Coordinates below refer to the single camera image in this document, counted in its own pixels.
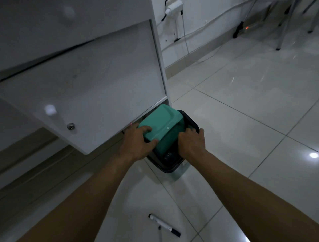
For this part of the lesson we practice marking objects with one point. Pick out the person's left hand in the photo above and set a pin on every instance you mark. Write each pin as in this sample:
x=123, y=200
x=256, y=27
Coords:
x=134, y=144

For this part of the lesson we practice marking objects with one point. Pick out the person's right hand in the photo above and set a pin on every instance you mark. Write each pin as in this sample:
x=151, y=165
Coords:
x=192, y=144

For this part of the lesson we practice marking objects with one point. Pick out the green trash bin black rim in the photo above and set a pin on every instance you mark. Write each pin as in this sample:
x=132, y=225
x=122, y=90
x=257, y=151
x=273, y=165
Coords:
x=164, y=122

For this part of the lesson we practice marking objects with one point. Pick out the white marker black cap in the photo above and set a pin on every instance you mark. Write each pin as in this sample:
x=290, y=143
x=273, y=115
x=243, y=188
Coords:
x=163, y=224

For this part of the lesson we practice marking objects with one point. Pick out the person's right forearm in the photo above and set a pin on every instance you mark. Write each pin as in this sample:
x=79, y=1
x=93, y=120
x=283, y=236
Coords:
x=249, y=199

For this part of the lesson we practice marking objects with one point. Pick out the person's left forearm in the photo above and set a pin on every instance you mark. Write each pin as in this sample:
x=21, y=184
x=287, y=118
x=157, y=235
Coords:
x=82, y=199

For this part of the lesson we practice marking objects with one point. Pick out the white desk drawer cabinet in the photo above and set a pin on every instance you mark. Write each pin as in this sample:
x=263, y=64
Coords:
x=159, y=49

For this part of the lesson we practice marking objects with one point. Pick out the metal door lock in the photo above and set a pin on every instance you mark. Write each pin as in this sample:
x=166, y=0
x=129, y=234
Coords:
x=70, y=126

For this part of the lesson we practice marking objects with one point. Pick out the round white door knob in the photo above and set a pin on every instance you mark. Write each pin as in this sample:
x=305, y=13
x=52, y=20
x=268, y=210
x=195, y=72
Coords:
x=50, y=109

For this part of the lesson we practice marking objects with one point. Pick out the blue seat metal chair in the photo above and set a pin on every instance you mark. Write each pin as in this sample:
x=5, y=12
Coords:
x=278, y=46

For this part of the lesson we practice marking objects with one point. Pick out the white power adapter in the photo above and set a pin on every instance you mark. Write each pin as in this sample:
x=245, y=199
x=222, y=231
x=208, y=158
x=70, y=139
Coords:
x=174, y=6

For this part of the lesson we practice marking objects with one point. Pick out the round white drawer knob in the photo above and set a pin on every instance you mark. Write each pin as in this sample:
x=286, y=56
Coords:
x=69, y=11

